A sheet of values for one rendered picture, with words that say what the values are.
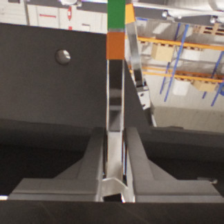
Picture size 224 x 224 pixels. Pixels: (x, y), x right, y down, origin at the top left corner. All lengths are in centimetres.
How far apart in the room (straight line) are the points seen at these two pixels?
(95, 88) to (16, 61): 9
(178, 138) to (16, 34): 24
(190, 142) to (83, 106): 17
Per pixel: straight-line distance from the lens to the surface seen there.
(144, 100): 26
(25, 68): 20
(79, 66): 18
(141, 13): 111
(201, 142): 27
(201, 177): 28
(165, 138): 25
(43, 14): 980
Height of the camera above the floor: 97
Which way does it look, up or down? 30 degrees up
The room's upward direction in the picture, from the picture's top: 173 degrees counter-clockwise
